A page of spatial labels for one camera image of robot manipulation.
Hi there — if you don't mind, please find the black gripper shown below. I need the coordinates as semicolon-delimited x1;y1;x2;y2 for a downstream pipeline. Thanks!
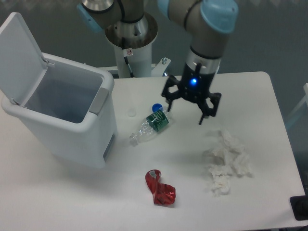
161;64;221;125

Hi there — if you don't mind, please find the white plastic trash can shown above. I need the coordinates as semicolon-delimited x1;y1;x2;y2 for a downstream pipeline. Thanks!
0;12;117;168

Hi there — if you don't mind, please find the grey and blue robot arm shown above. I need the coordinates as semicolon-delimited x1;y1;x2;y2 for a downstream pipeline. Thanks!
77;0;238;118

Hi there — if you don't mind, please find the crushed red can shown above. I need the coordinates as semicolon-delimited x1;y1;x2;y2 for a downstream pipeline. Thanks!
145;169;176;205

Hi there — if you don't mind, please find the blue bottle cap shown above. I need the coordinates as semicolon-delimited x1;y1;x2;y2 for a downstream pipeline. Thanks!
152;103;162;112

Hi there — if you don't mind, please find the crushed clear plastic bottle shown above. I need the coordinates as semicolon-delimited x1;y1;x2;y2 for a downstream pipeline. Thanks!
129;106;173;146

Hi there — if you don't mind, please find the white bottle cap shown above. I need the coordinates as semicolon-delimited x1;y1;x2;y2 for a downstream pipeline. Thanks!
127;108;136;117

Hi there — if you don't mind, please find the crumpled white tissue paper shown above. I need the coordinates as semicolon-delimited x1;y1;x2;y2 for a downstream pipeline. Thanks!
203;129;254;197

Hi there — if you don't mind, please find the black device at edge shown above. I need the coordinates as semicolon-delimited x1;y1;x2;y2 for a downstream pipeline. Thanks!
290;195;308;221

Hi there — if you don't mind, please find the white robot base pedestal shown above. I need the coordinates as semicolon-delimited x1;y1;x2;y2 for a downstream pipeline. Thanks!
104;12;171;78

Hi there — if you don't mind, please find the white frame at right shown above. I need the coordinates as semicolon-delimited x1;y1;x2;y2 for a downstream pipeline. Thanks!
285;83;308;130

